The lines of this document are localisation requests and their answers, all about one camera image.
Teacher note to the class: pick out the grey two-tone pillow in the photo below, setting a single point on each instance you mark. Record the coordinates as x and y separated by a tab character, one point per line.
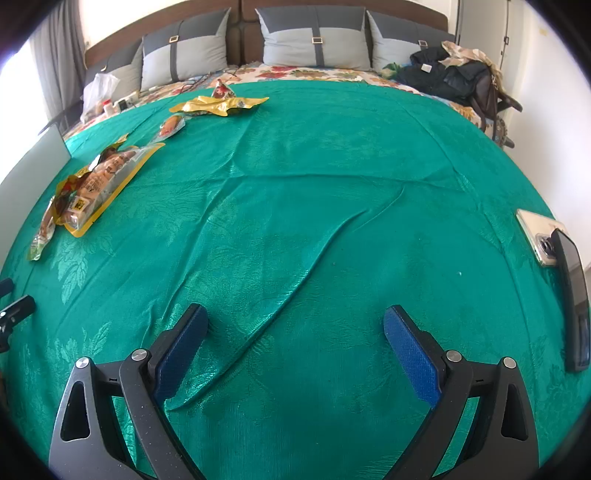
117	69
295	46
189	57
392	46

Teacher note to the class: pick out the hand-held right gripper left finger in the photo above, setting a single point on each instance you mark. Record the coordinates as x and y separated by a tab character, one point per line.
180	360

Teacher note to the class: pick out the black clothes pile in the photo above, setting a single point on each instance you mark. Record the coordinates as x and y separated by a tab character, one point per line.
438	76

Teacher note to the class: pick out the clear plastic bag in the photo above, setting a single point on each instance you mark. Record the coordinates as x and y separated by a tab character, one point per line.
99	92

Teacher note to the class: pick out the black chair frame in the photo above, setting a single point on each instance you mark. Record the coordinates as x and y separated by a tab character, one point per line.
60	117

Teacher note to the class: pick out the floral bed sheet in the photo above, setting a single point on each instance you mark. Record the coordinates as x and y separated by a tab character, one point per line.
314	74

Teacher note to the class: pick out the beige smartphone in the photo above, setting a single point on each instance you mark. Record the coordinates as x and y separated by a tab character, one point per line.
535	230

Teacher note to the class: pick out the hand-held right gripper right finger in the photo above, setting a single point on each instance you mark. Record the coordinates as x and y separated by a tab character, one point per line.
411	355

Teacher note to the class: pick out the small red white packet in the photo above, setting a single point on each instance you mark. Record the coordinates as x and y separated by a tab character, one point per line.
221	90

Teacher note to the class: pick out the white power strip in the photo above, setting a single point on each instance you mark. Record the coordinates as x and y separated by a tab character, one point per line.
125	102

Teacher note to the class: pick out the beige patterned cloth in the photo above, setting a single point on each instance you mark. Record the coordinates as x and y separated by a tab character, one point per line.
466	53

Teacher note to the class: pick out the yellow-edged sausage pack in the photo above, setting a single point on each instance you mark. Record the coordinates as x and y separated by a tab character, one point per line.
111	180

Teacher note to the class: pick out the long golden snack packet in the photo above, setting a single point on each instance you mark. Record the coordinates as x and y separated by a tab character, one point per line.
207	106

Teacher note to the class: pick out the brown headboard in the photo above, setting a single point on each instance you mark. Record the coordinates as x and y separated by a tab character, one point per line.
244	37

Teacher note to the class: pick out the green-edged braised meat packet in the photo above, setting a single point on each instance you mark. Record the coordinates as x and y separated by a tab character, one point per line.
44	230

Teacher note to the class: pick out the grey laptop lid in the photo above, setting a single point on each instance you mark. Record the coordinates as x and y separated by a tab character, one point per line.
32	161

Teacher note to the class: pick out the black smartphone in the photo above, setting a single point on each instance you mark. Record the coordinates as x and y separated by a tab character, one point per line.
575	300

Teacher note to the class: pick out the grey curtain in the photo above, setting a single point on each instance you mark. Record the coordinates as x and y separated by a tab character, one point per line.
60	55

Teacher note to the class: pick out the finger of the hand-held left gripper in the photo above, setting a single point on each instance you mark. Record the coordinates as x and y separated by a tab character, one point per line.
4	287
18	310

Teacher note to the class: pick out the green bedspread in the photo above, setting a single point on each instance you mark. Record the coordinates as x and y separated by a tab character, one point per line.
323	207

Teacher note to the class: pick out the clear single sausage packet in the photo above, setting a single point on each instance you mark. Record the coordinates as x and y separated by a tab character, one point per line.
170	125

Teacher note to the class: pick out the small red-capped bottle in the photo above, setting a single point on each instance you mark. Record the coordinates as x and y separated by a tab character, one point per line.
108	108

